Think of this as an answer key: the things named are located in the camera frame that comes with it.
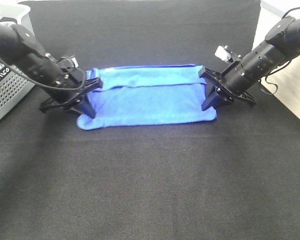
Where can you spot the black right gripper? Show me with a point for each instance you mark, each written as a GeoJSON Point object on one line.
{"type": "Point", "coordinates": [230, 86]}

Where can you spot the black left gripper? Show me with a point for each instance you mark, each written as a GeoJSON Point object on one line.
{"type": "Point", "coordinates": [68, 93]}

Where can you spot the blue microfiber towel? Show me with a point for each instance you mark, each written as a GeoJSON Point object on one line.
{"type": "Point", "coordinates": [147, 95]}

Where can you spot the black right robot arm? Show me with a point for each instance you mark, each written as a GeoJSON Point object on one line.
{"type": "Point", "coordinates": [280, 45]}

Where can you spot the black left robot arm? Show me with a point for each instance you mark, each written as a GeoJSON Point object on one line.
{"type": "Point", "coordinates": [20, 48]}

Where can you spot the white storage bin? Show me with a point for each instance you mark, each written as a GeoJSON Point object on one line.
{"type": "Point", "coordinates": [288, 79]}

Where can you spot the grey perforated laundry basket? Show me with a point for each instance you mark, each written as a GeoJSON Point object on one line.
{"type": "Point", "coordinates": [13, 88]}

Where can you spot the black tablecloth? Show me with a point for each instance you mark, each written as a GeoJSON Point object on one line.
{"type": "Point", "coordinates": [235, 178]}

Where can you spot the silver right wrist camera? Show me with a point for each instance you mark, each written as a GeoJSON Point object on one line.
{"type": "Point", "coordinates": [226, 55]}

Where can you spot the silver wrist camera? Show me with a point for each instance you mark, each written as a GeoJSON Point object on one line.
{"type": "Point", "coordinates": [226, 55]}
{"type": "Point", "coordinates": [68, 62]}

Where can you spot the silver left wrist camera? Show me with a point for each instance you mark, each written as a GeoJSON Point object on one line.
{"type": "Point", "coordinates": [68, 62]}

